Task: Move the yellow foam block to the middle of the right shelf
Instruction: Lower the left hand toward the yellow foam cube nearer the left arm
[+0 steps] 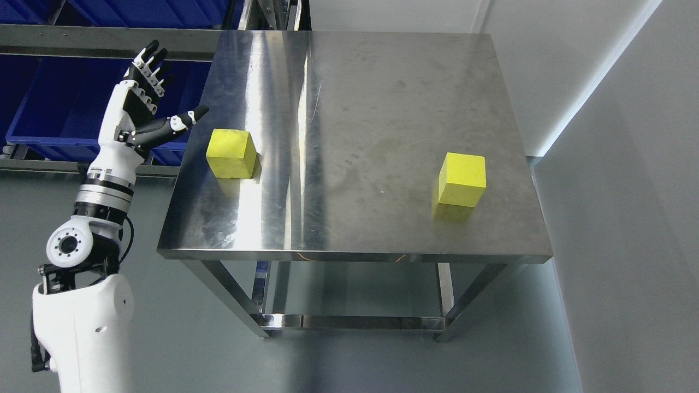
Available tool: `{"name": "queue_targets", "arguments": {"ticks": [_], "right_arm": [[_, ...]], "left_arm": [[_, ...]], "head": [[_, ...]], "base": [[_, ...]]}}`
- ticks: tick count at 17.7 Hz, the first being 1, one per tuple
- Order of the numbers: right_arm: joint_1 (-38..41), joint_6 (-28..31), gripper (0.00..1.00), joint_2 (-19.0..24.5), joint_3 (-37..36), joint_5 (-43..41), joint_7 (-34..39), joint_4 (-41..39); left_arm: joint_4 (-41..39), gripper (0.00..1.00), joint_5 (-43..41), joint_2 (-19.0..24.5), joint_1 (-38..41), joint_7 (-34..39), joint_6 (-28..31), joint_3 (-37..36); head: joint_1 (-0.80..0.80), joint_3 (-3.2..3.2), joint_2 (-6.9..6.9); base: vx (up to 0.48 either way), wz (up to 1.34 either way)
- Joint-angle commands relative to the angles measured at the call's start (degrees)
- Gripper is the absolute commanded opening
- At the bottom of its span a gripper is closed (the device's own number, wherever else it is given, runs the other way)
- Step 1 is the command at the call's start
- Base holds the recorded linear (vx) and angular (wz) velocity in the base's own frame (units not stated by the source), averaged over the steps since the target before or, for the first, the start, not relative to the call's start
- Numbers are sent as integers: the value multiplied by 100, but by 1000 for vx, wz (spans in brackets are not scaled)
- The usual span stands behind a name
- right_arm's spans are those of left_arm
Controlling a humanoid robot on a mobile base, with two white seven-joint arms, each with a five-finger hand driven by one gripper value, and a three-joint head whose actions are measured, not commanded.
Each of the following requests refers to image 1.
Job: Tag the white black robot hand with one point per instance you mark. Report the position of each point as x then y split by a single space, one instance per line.
130 129

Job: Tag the yellow foam block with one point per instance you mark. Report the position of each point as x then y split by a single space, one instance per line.
462 180
231 153

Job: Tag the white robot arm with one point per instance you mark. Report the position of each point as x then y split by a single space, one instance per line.
82 308

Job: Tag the blue bin upper shelf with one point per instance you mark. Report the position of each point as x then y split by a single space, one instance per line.
125 14

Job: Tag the metal shelf rack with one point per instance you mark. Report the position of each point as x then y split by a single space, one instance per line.
121 43

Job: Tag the large blue plastic bin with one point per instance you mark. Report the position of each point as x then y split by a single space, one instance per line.
61 113

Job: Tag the stainless steel table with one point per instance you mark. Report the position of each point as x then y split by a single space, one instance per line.
351 130

